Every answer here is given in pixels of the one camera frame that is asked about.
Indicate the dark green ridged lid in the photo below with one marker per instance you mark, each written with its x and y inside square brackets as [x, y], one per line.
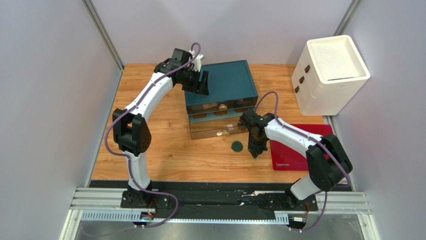
[237, 146]

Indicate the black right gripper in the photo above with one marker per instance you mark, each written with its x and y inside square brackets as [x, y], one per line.
[257, 145]

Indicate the red mirror case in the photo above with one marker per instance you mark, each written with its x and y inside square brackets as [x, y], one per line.
[286, 159]

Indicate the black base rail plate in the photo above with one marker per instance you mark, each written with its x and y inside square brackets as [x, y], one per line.
[210, 199]

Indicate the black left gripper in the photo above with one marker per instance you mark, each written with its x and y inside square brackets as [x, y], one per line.
[202, 87]

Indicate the clear drawer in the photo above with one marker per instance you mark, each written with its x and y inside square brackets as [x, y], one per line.
[215, 124]

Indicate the teal drawer organizer box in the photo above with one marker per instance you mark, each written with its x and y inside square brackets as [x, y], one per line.
[230, 85]

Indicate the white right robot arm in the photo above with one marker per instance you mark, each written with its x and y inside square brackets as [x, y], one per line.
[327, 161]

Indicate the white foam drawer cabinet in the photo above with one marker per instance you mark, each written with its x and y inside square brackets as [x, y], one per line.
[329, 72]

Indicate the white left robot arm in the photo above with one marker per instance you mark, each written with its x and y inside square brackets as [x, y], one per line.
[130, 125]

